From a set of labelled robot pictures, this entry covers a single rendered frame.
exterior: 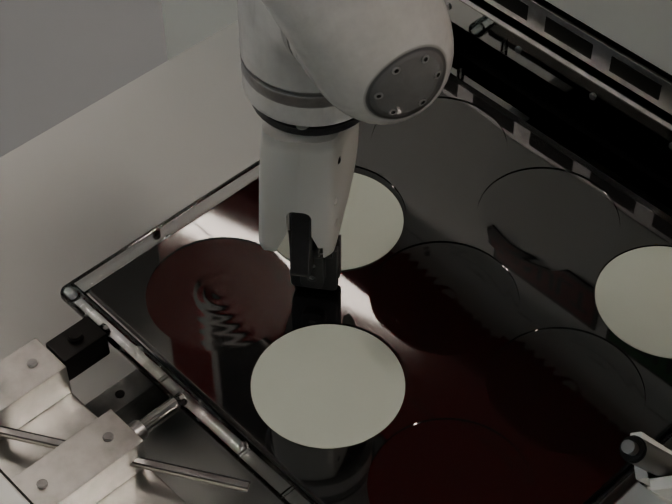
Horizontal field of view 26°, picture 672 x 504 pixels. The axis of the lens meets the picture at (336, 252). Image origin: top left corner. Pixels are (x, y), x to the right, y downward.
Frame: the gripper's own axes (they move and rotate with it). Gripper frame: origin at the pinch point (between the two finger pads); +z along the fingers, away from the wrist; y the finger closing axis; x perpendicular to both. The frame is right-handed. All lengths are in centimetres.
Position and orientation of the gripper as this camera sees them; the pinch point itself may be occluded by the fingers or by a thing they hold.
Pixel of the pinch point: (315, 260)
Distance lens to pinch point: 98.0
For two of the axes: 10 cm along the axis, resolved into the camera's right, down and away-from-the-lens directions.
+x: 9.8, 1.3, -1.2
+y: -1.8, 7.3, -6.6
